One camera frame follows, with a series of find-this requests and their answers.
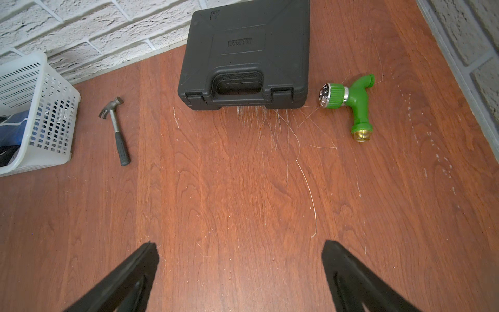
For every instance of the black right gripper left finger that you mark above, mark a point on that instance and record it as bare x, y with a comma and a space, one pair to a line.
127, 287

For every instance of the blue striped pillowcase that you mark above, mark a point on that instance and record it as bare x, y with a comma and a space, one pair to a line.
12, 129

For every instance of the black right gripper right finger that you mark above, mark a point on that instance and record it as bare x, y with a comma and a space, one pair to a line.
354, 287

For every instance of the black plastic tool case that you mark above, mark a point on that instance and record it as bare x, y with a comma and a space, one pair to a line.
254, 53

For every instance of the white plastic basket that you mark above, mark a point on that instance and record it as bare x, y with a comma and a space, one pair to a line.
30, 85

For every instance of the hammer with black handle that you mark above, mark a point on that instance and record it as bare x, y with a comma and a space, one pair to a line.
110, 109

